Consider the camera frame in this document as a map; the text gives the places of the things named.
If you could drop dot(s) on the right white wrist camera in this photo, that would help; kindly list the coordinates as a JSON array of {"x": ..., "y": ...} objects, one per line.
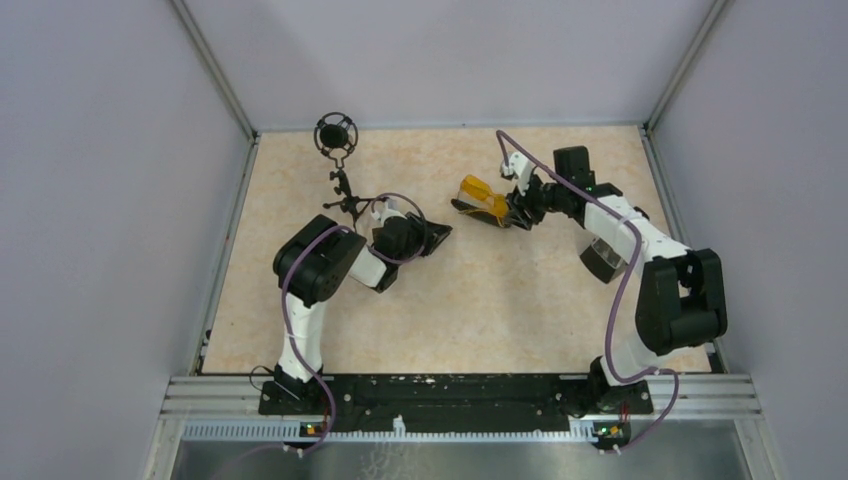
[{"x": 518, "y": 168}]

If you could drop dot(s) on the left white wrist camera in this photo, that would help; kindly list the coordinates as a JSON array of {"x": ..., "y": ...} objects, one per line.
[{"x": 383, "y": 210}]

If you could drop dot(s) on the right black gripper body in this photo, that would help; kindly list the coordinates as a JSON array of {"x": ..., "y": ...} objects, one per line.
[{"x": 538, "y": 200}]

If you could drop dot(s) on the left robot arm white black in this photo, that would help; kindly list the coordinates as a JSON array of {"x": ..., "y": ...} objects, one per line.
[{"x": 312, "y": 266}]

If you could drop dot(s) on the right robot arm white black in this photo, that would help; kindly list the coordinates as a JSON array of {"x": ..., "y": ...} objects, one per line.
[{"x": 671, "y": 297}]

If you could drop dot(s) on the black glasses case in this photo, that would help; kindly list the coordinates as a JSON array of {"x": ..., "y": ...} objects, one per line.
[{"x": 485, "y": 215}]

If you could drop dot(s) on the white cable duct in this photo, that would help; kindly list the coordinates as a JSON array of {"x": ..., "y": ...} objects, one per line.
[{"x": 300, "y": 432}]

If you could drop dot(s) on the orange sunglasses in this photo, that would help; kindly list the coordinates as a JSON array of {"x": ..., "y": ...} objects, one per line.
[{"x": 486, "y": 199}]

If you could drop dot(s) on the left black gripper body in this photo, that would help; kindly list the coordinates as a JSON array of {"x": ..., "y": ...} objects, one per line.
[{"x": 414, "y": 233}]

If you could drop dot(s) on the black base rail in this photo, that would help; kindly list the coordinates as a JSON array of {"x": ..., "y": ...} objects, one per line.
[{"x": 454, "y": 403}]

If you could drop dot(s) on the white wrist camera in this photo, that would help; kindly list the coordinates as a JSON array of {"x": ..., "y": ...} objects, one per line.
[
  {"x": 383, "y": 210},
  {"x": 518, "y": 168}
]

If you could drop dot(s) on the black microphone on tripod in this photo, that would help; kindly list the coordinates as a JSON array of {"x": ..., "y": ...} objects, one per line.
[{"x": 335, "y": 137}]

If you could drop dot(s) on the black wedge mirror block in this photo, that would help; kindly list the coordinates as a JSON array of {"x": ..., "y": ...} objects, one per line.
[{"x": 600, "y": 259}]

